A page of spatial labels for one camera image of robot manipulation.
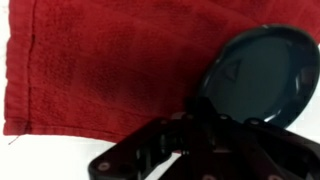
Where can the red towel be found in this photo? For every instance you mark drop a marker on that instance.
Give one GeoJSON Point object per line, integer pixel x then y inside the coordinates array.
{"type": "Point", "coordinates": [100, 66]}

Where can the dark blue round plate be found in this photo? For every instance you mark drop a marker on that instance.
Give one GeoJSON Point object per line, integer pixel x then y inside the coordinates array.
{"type": "Point", "coordinates": [260, 76]}

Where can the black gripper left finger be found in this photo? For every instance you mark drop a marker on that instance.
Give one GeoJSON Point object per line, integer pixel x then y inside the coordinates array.
{"type": "Point", "coordinates": [160, 140]}

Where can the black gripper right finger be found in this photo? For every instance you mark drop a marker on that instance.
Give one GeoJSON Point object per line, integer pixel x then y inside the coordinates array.
{"type": "Point", "coordinates": [266, 150]}

